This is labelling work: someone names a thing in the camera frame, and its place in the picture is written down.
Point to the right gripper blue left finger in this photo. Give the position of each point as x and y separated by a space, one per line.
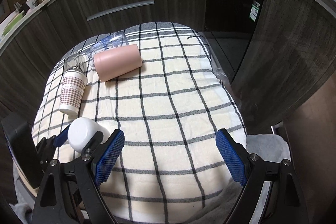
69 192

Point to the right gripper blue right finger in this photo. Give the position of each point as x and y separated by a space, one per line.
284 202

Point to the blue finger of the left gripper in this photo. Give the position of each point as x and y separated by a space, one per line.
60 139

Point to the plain white cup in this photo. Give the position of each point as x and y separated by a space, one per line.
81 131

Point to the white cup with brown dots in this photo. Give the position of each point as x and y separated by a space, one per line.
72 91

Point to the square clear glass cup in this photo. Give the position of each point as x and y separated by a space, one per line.
77 61

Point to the pink plastic cup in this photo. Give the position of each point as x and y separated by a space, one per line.
116 62

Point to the white black checkered cloth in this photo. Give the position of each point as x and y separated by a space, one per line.
169 170

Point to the clear glass with blue print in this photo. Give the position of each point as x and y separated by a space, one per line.
114 40

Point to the black dishwasher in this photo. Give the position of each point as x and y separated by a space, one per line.
229 28

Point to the silver drawer handle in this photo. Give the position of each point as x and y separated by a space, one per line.
120 8

